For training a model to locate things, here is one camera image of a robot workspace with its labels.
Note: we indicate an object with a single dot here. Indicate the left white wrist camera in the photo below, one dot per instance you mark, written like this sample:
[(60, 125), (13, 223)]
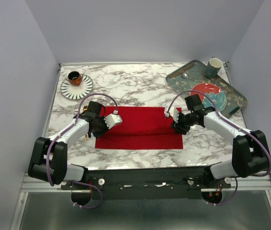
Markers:
[(113, 119)]

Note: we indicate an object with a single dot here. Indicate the gold spoon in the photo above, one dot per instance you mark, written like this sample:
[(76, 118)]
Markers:
[(84, 110)]

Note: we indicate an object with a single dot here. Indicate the striped white saucer plate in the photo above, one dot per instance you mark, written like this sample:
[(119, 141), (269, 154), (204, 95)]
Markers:
[(76, 92)]

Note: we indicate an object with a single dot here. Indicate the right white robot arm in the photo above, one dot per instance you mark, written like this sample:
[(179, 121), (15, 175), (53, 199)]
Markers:
[(250, 152)]

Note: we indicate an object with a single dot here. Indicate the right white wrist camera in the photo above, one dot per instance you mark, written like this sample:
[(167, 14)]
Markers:
[(172, 112)]

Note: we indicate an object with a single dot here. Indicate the silver fork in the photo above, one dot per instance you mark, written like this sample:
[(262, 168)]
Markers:
[(77, 109)]

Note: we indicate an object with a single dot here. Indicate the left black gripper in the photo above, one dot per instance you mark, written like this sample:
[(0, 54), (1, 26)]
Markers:
[(97, 134)]

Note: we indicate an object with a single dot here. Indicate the dark green white cup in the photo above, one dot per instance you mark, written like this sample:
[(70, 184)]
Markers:
[(213, 67)]

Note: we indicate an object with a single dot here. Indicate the silver spoon on tray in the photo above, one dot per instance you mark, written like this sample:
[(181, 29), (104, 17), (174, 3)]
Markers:
[(184, 75)]

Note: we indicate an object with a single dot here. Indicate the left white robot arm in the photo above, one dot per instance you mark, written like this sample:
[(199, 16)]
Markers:
[(49, 158)]

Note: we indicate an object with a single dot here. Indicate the aluminium rail frame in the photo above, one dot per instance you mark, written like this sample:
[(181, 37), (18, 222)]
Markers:
[(43, 207)]

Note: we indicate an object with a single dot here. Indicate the red cloth napkin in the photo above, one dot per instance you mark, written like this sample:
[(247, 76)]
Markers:
[(142, 128)]

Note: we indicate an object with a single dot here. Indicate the green floral tray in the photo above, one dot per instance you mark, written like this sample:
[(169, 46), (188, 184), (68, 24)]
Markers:
[(235, 100)]

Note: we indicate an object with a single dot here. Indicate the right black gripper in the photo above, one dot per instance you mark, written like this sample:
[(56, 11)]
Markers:
[(178, 129)]

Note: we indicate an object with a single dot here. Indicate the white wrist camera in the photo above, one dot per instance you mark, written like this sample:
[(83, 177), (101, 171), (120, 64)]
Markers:
[(113, 119), (172, 112)]

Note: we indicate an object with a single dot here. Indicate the red blue patterned plate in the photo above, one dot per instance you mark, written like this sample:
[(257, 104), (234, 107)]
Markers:
[(214, 92)]

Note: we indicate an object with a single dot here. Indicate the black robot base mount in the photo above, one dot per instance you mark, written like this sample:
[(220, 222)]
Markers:
[(142, 184)]

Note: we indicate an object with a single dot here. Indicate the brown black teacup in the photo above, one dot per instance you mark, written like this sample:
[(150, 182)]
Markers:
[(75, 78)]

